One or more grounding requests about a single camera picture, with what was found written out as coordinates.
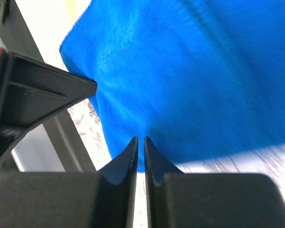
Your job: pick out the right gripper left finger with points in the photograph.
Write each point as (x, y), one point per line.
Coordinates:
(101, 199)

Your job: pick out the blue towel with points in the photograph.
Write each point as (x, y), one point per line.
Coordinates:
(202, 78)

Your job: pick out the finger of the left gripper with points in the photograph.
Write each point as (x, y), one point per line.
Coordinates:
(32, 92)

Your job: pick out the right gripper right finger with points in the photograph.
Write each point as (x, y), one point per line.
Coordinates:
(208, 200)

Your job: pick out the floral table mat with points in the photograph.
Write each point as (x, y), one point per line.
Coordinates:
(90, 133)

